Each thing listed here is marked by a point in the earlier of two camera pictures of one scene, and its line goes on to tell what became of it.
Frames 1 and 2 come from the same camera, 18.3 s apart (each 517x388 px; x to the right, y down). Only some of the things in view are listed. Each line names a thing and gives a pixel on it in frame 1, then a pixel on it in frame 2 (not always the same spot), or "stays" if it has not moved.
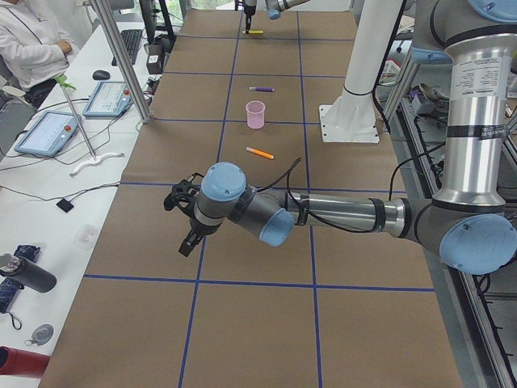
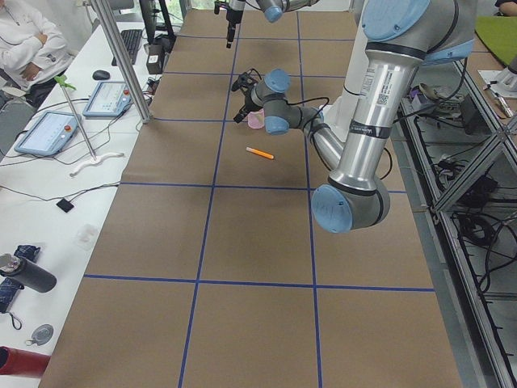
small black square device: x=65 y=205 stays
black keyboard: x=131 y=39 stays
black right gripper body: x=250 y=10 to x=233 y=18
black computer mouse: x=101 y=74 stays
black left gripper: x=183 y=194 to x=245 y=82
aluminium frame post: x=128 y=69 stays
